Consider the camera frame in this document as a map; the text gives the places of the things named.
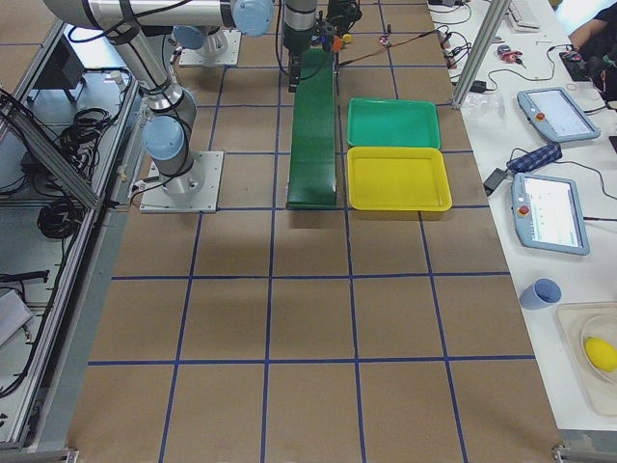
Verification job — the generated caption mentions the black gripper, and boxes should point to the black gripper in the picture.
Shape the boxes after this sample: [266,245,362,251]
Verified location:
[315,0,362,51]

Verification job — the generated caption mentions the orange cylinder with numbers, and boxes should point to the orange cylinder with numbers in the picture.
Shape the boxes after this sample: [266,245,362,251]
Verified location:
[332,36,344,53]

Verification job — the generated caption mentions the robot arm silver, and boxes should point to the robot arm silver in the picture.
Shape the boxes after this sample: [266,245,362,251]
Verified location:
[173,1,362,93]
[44,1,274,198]

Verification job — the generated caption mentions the green plastic tray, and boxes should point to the green plastic tray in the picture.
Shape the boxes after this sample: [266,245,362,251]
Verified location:
[347,97,442,150]

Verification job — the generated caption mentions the green conveyor belt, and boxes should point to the green conveyor belt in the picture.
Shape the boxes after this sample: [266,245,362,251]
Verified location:
[286,48,336,209]

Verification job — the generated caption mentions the yellow plastic tray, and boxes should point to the yellow plastic tray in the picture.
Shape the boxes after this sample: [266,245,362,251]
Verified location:
[347,147,452,212]

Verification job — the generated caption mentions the far teach pendant tablet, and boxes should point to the far teach pendant tablet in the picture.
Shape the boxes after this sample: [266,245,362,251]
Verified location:
[517,87,601,143]

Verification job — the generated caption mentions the teach pendant tablet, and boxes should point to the teach pendant tablet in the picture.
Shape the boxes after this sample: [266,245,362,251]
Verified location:
[517,87,601,143]
[511,173,590,256]

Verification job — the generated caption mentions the blue checkered pouch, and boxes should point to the blue checkered pouch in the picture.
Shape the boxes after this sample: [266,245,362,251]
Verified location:
[506,144,562,174]

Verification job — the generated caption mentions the near teach pendant tablet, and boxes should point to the near teach pendant tablet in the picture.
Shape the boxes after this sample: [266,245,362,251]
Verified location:
[511,173,590,256]

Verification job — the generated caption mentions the blue plastic cup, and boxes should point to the blue plastic cup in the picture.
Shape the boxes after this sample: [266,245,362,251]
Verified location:
[520,278,562,310]

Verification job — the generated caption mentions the beige plastic bin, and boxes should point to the beige plastic bin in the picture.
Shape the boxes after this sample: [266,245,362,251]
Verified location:
[555,302,616,418]

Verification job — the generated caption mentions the yellow lemon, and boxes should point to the yellow lemon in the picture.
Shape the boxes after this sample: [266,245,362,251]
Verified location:
[583,337,616,372]

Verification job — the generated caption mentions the red black power cable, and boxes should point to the red black power cable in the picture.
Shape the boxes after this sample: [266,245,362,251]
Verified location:
[336,29,443,67]

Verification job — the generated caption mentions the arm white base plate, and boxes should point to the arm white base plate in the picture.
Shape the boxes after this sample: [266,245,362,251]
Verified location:
[139,151,224,213]
[178,30,242,68]

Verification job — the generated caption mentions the aluminium frame post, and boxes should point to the aluminium frame post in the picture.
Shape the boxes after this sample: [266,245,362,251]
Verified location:
[451,0,509,108]

